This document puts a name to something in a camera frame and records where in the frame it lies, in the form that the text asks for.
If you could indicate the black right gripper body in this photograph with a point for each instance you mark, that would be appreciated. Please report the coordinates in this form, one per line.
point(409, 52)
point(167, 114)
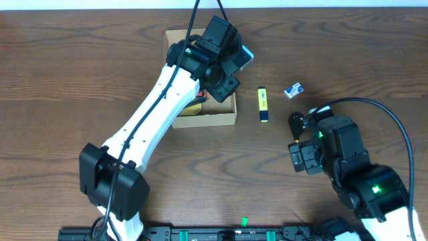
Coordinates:
point(306, 156)

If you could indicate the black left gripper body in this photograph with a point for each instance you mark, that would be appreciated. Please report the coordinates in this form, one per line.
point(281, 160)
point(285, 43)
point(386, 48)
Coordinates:
point(229, 86)

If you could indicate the red black stapler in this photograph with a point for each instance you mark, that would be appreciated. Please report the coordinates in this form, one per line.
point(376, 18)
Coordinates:
point(201, 97)

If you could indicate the black correction tape dispenser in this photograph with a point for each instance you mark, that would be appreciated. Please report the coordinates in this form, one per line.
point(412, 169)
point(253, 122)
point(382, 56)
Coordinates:
point(297, 126)

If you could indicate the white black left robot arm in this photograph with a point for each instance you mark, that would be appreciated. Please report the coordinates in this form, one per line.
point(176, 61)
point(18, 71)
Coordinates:
point(111, 175)

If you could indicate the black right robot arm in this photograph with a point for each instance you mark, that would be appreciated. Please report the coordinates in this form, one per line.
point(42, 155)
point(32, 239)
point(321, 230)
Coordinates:
point(324, 142)

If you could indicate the open cardboard box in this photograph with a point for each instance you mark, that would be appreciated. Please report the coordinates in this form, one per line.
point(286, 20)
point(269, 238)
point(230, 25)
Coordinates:
point(212, 112)

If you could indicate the yellow sticky note pad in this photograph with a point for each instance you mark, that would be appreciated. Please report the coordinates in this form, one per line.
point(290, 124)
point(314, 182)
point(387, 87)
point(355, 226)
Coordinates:
point(191, 110)

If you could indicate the yellow blue highlighter pen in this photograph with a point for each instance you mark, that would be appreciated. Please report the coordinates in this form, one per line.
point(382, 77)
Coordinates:
point(263, 104)

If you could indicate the white blue staples box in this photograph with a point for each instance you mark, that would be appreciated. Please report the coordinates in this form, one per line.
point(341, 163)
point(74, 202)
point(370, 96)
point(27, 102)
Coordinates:
point(294, 90)

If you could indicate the small green clip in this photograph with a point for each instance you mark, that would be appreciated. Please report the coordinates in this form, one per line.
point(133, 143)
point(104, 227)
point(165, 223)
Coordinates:
point(244, 221)

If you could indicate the black mounting rail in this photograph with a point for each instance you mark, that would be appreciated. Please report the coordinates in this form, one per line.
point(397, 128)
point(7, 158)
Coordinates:
point(165, 233)

